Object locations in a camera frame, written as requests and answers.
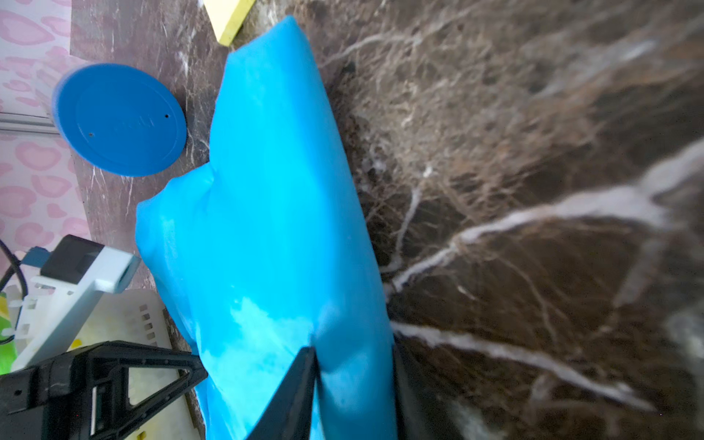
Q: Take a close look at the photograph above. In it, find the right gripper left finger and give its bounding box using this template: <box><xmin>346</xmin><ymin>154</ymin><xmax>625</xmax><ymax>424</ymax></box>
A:
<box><xmin>247</xmin><ymin>348</ymin><xmax>319</xmax><ymax>440</ymax></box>

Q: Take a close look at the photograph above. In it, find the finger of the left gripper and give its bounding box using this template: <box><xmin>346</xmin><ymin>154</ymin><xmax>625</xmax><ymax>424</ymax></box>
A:
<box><xmin>1</xmin><ymin>341</ymin><xmax>208</xmax><ymax>439</ymax></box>

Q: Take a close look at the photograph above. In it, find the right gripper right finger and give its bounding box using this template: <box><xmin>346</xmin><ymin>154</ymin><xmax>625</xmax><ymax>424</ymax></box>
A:
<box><xmin>392</xmin><ymin>342</ymin><xmax>457</xmax><ymax>439</ymax></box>

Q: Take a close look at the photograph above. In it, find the white plastic basket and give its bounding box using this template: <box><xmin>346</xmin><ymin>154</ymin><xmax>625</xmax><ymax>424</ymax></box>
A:
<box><xmin>71</xmin><ymin>290</ymin><xmax>207</xmax><ymax>439</ymax></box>

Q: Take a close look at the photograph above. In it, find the blue raincoat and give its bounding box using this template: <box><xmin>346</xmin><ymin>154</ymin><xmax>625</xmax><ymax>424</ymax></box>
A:
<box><xmin>136</xmin><ymin>18</ymin><xmax>398</xmax><ymax>439</ymax></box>

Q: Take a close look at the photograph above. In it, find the green raincoat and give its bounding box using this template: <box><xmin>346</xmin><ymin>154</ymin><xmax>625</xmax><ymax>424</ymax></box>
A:
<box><xmin>0</xmin><ymin>293</ymin><xmax>17</xmax><ymax>375</ymax></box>

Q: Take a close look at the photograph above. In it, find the blue lidded pen tube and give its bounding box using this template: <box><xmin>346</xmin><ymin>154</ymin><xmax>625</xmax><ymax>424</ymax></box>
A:
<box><xmin>51</xmin><ymin>63</ymin><xmax>187</xmax><ymax>177</ymax></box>

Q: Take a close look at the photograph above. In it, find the yellow sticky note pad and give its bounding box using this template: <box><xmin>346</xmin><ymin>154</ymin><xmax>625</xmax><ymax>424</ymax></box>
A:
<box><xmin>203</xmin><ymin>0</ymin><xmax>255</xmax><ymax>46</ymax></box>

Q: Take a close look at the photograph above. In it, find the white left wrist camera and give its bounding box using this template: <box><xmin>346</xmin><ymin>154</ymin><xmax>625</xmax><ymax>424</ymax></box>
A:
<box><xmin>3</xmin><ymin>235</ymin><xmax>140</xmax><ymax>372</ymax></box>

